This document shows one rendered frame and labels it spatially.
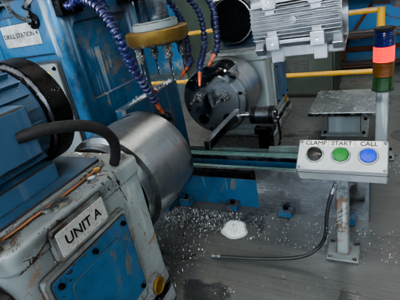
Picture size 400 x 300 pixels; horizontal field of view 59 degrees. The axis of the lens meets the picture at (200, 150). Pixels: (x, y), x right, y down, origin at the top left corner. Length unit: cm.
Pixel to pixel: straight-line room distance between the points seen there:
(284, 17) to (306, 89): 345
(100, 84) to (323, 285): 82
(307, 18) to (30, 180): 64
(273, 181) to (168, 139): 34
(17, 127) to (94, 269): 25
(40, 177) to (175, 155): 33
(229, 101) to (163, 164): 54
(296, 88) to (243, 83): 308
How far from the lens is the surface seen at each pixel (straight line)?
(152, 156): 77
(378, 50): 120
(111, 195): 63
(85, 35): 113
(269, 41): 87
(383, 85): 123
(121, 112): 104
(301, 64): 421
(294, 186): 100
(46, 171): 62
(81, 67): 108
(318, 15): 85
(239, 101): 126
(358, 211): 101
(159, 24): 101
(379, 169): 75
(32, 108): 59
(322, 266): 89
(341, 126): 150
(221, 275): 89
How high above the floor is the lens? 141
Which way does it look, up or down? 24 degrees down
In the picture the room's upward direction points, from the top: 11 degrees counter-clockwise
